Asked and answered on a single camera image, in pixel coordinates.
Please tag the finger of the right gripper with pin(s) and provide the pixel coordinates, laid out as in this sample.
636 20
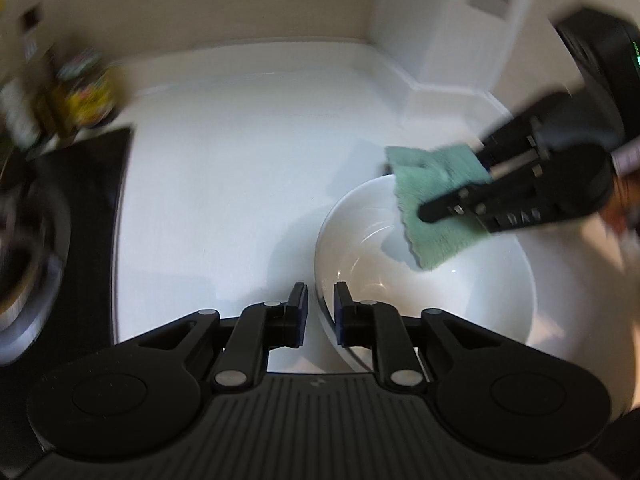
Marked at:
461 202

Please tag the black gas stove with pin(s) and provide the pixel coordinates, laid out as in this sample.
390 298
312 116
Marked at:
70 200

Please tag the person's right hand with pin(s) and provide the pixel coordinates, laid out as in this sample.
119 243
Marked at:
621 212

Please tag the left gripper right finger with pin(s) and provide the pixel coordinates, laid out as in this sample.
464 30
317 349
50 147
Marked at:
379 328

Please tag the yellow-label sauce jar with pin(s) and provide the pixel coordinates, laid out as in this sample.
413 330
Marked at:
89 92

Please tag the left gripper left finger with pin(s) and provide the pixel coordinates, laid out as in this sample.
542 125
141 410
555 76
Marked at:
258 330

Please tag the white ceramic bowl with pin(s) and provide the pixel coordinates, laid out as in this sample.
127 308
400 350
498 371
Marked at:
362 243

